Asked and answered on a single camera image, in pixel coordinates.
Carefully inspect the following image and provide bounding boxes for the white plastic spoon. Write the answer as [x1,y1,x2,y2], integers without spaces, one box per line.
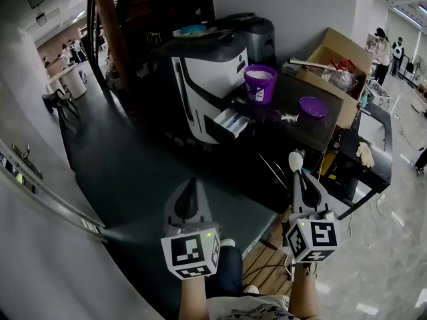
[288,149,307,191]

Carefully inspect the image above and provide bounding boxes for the person's printed beige shirt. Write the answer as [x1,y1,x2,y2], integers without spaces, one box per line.
[206,293,301,320]

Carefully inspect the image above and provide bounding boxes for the standing fan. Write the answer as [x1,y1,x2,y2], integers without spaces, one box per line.
[412,54,427,83]

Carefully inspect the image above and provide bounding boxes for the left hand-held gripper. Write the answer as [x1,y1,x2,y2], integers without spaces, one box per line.
[161,177,223,281]

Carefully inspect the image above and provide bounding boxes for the black square table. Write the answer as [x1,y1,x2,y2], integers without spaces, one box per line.
[213,68,345,155]

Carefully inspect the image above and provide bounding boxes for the person's left forearm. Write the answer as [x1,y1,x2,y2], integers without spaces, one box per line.
[179,276,209,320]

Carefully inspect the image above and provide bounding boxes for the person's dark trousers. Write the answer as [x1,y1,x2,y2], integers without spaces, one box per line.
[203,245,245,298]

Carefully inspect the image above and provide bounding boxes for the grey rounded appliance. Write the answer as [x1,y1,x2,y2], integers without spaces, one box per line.
[216,11,276,67]

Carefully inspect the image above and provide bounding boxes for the silver door rail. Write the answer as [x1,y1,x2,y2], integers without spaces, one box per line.
[0,138,108,243]

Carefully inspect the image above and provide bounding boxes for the purple bucket lid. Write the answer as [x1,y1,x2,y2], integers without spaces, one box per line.
[298,96,330,121]

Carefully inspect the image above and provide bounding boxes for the purple tub of powder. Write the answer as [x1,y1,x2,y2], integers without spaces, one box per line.
[243,64,278,105]

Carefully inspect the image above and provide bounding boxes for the white work glove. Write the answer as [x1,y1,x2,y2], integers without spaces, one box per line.
[356,141,376,168]

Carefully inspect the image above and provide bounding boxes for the white detergent drawer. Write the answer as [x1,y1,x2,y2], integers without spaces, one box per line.
[212,108,250,140]

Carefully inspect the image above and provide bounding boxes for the person's right forearm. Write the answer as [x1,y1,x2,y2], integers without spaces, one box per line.
[288,261,323,320]

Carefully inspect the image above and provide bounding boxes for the silver metal tube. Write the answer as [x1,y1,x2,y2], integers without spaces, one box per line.
[288,57,330,71]

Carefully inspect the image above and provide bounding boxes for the grey rectangular box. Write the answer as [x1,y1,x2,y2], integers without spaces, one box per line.
[282,61,303,77]

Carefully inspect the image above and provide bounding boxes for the black metal bench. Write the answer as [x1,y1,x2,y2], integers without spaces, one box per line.
[333,108,393,220]

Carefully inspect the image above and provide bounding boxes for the blue crumpled cloth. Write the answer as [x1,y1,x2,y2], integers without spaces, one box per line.
[179,25,208,37]

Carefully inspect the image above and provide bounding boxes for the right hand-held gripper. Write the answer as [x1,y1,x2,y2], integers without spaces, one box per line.
[285,171,342,263]

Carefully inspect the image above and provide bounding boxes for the white and black washing machine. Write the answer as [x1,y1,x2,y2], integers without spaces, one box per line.
[151,31,250,146]

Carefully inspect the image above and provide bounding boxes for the black door bracket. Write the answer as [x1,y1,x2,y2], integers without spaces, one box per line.
[11,143,45,180]

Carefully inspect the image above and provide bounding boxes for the brown cardboard box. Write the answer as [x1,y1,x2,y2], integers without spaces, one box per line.
[295,27,373,130]

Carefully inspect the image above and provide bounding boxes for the black chair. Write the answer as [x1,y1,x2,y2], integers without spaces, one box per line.
[42,87,80,120]

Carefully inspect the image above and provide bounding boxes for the clear plastic jug red cap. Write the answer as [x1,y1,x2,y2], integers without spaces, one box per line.
[321,59,358,95]

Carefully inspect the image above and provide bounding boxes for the white cylindrical table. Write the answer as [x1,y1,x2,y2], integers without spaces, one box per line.
[63,67,88,100]

